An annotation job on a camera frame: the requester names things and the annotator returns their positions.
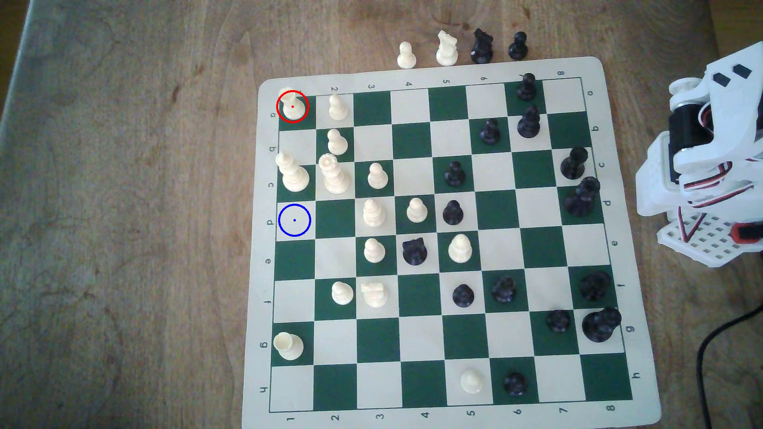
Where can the white rook chess piece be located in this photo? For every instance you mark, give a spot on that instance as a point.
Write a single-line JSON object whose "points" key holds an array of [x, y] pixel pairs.
{"points": [[292, 108], [289, 346]]}

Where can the white pawn right centre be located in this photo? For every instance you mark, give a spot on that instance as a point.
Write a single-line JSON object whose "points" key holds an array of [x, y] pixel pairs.
{"points": [[459, 249]]}

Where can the white pawn chess piece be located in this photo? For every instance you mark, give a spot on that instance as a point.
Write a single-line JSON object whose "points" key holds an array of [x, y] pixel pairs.
{"points": [[337, 145], [416, 212], [338, 109], [342, 294], [406, 57], [377, 178], [374, 252], [471, 382]]}

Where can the black queen chess piece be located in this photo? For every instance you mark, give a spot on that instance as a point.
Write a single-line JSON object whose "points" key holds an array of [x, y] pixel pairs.
{"points": [[580, 200]]}

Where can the white queen chess piece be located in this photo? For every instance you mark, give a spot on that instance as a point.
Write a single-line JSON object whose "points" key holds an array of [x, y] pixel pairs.
{"points": [[335, 179]]}

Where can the black knight chess piece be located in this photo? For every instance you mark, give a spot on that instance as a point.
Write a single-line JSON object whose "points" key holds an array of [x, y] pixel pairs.
{"points": [[481, 49], [415, 252]]}

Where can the white bishop chess piece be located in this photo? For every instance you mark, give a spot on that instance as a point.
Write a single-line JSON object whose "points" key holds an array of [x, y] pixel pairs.
{"points": [[374, 215]]}

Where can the black king chess piece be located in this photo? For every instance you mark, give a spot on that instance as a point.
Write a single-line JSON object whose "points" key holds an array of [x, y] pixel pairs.
{"points": [[599, 327]]}

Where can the black rook chess piece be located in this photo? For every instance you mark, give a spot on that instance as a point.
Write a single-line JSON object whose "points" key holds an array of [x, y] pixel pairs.
{"points": [[595, 287], [504, 290]]}

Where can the black pawn chess piece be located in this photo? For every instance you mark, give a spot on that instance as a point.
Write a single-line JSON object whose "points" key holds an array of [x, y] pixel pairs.
{"points": [[526, 89], [455, 175], [490, 133], [518, 49], [515, 385], [558, 322], [463, 297], [453, 214]]}

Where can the green and cream chess mat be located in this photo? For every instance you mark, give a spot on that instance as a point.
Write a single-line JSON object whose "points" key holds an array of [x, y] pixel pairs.
{"points": [[334, 345]]}

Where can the red and black clamp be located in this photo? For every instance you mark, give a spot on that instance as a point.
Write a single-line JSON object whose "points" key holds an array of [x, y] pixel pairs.
{"points": [[748, 233]]}

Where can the white king chess piece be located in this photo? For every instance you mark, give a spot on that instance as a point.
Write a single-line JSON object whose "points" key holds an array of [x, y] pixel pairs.
{"points": [[294, 177]]}

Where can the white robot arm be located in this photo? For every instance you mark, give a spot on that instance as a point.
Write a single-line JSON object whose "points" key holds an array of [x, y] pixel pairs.
{"points": [[659, 184]]}

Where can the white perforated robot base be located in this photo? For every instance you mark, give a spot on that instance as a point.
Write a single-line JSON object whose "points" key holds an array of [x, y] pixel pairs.
{"points": [[712, 241]]}

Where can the white knight chess piece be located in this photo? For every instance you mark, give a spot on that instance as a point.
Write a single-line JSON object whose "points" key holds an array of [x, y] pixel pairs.
{"points": [[375, 294], [446, 52]]}

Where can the black bishop chess piece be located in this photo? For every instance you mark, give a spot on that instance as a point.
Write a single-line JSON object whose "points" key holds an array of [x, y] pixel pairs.
{"points": [[529, 124], [573, 166]]}

